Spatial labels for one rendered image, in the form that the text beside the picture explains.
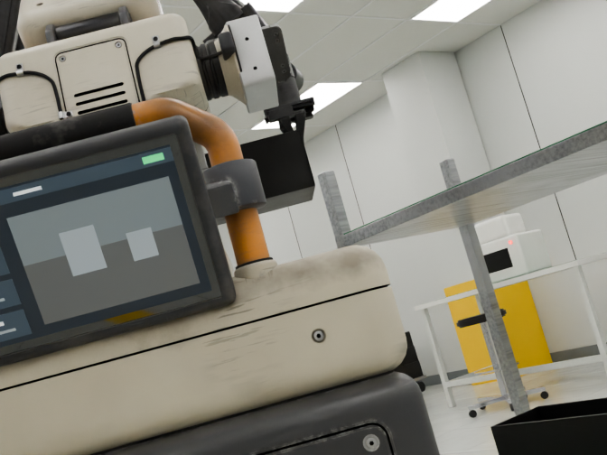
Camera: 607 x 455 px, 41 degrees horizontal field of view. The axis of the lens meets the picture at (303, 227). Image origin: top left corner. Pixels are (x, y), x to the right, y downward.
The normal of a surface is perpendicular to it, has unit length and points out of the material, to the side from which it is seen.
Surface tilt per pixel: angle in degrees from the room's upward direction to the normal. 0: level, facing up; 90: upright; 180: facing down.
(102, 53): 82
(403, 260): 90
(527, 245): 90
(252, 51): 82
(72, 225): 115
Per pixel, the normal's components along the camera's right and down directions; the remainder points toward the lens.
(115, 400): 0.01, -0.15
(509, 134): -0.77, 0.12
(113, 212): 0.12, 0.27
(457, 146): 0.58, -0.27
